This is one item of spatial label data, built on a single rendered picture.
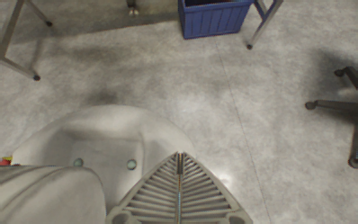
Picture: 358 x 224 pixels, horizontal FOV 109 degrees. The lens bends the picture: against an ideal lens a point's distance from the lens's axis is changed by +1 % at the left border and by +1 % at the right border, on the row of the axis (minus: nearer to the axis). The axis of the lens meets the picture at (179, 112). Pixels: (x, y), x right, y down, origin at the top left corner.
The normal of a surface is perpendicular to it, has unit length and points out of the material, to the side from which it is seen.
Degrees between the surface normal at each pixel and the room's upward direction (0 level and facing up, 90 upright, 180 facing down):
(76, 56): 0
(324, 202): 0
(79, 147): 0
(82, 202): 90
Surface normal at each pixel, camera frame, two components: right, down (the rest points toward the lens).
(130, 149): -0.02, -0.31
